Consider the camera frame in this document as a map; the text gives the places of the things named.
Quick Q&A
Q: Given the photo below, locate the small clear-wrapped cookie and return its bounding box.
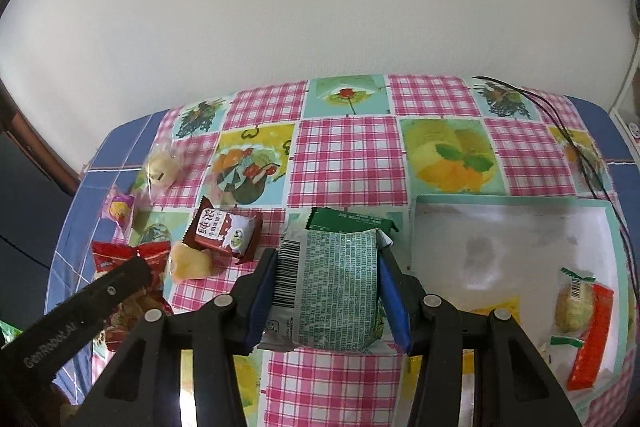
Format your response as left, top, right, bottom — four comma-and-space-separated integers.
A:
104, 291, 174, 352

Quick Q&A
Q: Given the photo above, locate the silver green snack packet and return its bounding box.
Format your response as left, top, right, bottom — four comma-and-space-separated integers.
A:
259, 229, 393, 355

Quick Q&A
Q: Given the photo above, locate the black cable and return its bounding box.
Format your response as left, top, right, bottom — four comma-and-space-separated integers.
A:
472, 74, 640, 303

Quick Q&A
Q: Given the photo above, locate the dark red biscuit packet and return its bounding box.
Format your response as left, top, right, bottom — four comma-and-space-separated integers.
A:
182, 196, 262, 265

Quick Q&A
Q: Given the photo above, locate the patchwork plaid tablecloth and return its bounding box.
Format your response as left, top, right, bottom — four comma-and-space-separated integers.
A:
44, 74, 640, 427

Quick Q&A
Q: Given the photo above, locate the red chip snack bag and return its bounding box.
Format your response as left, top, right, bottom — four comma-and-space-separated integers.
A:
92, 242, 171, 299

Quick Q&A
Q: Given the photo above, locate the round bun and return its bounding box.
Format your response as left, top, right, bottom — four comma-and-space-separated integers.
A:
143, 143, 182, 202

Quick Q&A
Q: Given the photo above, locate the dark green snack packet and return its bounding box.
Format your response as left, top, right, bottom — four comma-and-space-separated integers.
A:
306, 207, 399, 246

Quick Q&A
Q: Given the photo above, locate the yellow clear-wrapped pastry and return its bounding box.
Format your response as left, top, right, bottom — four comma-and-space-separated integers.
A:
169, 243, 213, 284

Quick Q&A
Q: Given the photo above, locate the purple small candy packet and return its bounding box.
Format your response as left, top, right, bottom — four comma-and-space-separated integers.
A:
102, 186, 134, 228

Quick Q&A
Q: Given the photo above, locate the yellow snack packet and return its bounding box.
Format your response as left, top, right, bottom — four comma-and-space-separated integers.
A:
473, 296, 521, 323

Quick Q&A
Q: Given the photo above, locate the teal-rimmed white tray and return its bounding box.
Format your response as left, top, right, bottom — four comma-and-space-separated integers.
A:
411, 194, 630, 411

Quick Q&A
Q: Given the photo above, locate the white shelf unit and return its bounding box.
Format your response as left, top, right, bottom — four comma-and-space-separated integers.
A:
610, 0, 640, 164

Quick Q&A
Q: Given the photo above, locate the clear-wrapped round rice cracker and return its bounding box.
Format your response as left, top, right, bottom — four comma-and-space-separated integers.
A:
550, 268, 596, 349

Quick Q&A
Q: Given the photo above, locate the orange checkered snack bar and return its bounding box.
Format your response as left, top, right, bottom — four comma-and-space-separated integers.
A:
566, 283, 614, 391

